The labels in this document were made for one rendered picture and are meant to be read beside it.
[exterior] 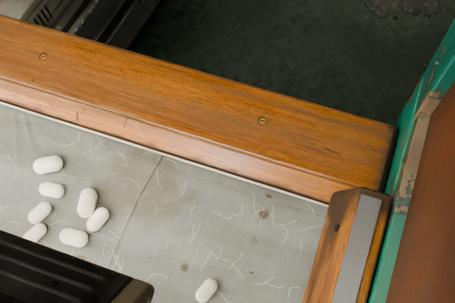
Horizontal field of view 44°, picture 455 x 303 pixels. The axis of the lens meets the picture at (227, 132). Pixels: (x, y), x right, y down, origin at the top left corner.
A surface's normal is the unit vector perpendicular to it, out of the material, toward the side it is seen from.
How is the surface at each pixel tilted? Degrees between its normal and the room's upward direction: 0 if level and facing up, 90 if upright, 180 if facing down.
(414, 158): 0
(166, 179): 0
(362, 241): 0
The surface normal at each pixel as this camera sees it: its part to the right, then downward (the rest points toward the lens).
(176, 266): -0.07, -0.36
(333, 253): -0.89, -0.40
